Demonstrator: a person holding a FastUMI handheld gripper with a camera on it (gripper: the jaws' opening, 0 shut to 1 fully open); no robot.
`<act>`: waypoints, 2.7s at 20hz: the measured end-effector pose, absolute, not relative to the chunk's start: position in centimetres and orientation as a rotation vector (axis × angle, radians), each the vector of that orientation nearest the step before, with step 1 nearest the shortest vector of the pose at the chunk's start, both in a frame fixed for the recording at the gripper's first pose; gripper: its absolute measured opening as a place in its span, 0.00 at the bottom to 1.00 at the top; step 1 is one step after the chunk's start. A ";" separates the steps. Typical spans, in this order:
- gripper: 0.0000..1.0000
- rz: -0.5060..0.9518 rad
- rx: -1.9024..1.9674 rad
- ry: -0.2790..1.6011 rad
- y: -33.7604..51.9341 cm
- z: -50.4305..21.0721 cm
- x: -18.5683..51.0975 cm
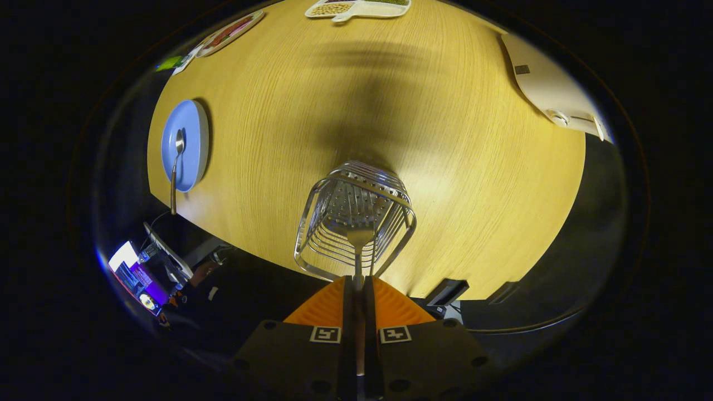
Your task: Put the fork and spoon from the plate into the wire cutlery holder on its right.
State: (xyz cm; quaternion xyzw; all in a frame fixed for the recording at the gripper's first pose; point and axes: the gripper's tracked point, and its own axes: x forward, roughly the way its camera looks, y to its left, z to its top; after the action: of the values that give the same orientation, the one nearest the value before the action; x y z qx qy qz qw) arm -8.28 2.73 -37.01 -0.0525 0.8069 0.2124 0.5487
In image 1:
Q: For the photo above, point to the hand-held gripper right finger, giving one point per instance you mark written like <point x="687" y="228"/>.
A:
<point x="429" y="362"/>

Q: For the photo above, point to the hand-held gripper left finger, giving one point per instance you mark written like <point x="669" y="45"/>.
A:
<point x="301" y="362"/>

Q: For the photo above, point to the small black box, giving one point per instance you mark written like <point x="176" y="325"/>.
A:
<point x="447" y="291"/>

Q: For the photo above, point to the lit screen device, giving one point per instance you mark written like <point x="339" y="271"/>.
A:
<point x="142" y="278"/>

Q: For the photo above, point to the blue round plate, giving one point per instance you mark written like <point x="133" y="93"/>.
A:
<point x="192" y="145"/>

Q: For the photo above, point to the white toaster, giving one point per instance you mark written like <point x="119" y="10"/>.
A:
<point x="551" y="89"/>

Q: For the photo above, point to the white square coaster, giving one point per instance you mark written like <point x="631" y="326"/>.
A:
<point x="186" y="58"/>

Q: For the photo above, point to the green label plastic bottle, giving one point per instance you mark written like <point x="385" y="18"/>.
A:
<point x="168" y="62"/>

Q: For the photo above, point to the plate of meat and vegetables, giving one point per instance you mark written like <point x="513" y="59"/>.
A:
<point x="228" y="33"/>

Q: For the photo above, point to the white divided bean dish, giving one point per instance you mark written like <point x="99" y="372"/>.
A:
<point x="356" y="8"/>

